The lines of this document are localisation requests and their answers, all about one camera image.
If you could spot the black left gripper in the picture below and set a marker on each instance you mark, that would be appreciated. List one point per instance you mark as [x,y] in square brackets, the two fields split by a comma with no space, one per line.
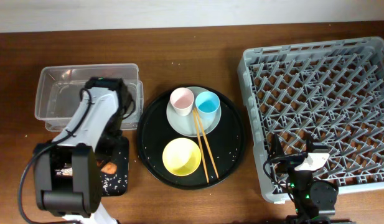
[101,149]

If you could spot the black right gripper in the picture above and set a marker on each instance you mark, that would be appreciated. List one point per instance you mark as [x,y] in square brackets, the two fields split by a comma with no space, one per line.
[277,155]

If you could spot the orange carrot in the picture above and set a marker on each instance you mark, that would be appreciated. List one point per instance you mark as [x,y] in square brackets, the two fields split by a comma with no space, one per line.
[109,168]

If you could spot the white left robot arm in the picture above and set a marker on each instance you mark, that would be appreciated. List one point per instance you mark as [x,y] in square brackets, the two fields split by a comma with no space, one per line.
[88,160]

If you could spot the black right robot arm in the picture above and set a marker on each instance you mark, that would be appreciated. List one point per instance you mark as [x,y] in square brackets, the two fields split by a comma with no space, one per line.
[314,200]

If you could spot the grey plastic dishwasher rack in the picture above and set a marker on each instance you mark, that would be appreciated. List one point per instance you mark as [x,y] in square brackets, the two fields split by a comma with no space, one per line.
[332,91]

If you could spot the clear plastic waste bin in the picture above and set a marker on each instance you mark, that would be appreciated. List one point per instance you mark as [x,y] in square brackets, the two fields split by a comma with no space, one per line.
[57,96]

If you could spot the black rectangular food tray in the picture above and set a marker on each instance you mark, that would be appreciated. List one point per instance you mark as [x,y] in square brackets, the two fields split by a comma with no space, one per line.
[117,152]

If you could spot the round black tray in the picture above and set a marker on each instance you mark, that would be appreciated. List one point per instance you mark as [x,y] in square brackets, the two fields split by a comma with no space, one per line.
[227,143]

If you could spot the grey round plate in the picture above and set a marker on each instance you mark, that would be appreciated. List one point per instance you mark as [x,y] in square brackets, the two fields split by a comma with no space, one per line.
[184,125]

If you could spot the yellow plastic bowl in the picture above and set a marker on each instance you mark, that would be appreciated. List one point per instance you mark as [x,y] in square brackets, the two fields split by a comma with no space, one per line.
[181,157]

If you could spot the pink plastic cup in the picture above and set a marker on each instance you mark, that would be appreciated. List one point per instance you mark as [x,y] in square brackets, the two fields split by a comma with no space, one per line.
[182,100]

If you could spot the wooden chopstick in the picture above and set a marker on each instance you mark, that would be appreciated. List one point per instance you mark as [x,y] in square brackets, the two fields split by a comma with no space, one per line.
[200,144]
[200,129]

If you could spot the light blue plastic cup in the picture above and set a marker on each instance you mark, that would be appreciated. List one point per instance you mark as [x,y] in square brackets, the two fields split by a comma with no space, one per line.
[207,104]

